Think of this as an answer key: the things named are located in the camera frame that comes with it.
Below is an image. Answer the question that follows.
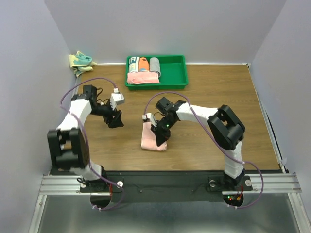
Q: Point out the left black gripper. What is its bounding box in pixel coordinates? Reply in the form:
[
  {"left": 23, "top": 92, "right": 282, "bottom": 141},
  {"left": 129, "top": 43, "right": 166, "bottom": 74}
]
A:
[{"left": 91, "top": 99, "right": 124, "bottom": 129}]

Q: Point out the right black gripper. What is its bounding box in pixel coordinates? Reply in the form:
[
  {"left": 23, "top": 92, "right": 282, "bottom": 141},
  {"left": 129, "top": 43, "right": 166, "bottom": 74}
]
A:
[{"left": 151, "top": 116, "right": 176, "bottom": 146}]

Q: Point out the pink towel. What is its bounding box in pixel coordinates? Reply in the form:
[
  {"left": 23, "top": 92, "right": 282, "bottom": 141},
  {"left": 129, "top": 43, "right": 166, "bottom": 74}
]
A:
[
  {"left": 127, "top": 71, "right": 160, "bottom": 85},
  {"left": 141, "top": 122, "right": 167, "bottom": 151}
]

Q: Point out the yellow green towel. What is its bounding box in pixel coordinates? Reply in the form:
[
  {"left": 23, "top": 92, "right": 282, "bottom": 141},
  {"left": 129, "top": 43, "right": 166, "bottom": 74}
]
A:
[{"left": 69, "top": 51, "right": 97, "bottom": 77}]

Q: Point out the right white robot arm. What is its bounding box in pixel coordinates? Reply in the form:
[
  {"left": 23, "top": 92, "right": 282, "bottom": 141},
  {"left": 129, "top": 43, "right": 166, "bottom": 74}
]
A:
[{"left": 146, "top": 97, "right": 245, "bottom": 189}]

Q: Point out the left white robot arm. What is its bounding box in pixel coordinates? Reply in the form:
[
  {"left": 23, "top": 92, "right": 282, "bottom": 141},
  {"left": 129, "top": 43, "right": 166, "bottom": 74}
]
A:
[{"left": 47, "top": 85, "right": 125, "bottom": 191}]

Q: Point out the pink rolled towel in tray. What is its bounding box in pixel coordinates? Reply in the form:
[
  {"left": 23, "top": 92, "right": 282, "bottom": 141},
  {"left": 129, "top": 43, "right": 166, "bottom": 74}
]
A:
[{"left": 127, "top": 71, "right": 160, "bottom": 85}]

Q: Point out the green plastic tray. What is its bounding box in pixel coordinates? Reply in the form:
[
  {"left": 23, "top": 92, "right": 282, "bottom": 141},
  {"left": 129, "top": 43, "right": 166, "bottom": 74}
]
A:
[{"left": 125, "top": 55, "right": 188, "bottom": 91}]

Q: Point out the white green rolled towel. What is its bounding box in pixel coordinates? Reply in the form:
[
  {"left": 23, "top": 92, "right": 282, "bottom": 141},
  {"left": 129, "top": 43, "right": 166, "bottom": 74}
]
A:
[{"left": 128, "top": 57, "right": 140, "bottom": 73}]

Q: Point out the orange rolled towel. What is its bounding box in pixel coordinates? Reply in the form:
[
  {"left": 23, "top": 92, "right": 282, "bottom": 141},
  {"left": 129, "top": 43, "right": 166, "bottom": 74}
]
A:
[{"left": 138, "top": 57, "right": 150, "bottom": 72}]

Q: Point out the grey rolled towel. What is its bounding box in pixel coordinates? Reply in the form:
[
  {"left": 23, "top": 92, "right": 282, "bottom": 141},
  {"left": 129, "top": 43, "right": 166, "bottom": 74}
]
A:
[{"left": 149, "top": 57, "right": 161, "bottom": 77}]

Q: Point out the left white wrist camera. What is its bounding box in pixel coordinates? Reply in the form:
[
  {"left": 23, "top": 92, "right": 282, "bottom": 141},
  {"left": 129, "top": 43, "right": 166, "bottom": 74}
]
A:
[{"left": 110, "top": 88, "right": 125, "bottom": 110}]

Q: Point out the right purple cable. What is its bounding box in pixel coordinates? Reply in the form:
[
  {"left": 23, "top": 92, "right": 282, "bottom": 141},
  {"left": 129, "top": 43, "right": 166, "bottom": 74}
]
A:
[{"left": 143, "top": 91, "right": 264, "bottom": 209}]

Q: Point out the purple cable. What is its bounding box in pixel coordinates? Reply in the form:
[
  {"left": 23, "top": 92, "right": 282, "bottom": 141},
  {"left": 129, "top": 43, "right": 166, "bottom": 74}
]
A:
[
  {"left": 143, "top": 91, "right": 264, "bottom": 209},
  {"left": 60, "top": 77, "right": 124, "bottom": 211}
]

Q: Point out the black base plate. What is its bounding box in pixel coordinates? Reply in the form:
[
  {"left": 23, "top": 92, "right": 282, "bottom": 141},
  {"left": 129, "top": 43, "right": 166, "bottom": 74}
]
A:
[{"left": 77, "top": 170, "right": 253, "bottom": 209}]

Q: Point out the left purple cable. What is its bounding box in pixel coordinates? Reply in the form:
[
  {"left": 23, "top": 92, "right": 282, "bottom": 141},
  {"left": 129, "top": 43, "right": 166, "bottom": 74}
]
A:
[{"left": 60, "top": 77, "right": 124, "bottom": 211}]

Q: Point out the aluminium frame rail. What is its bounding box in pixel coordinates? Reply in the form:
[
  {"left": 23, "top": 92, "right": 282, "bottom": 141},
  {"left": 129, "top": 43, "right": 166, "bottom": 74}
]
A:
[{"left": 36, "top": 65, "right": 300, "bottom": 233}]

